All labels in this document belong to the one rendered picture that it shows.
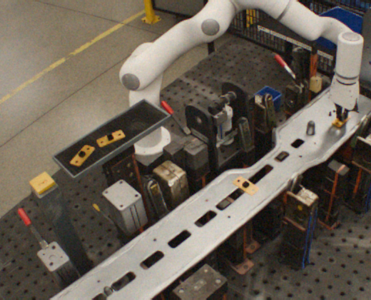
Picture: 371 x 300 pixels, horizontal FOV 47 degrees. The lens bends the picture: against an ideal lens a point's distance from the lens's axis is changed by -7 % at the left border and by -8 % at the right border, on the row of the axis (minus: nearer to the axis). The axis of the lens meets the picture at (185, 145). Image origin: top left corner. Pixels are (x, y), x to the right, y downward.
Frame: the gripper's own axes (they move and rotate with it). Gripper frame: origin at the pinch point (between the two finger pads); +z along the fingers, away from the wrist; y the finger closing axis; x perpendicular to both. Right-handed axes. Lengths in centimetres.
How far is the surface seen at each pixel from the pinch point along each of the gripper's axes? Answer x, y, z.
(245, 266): -55, 2, 33
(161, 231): -76, -11, 3
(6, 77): -28, -322, 103
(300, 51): -0.2, -20.0, -17.7
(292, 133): -17.6, -9.5, 3.3
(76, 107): -7, -220, 103
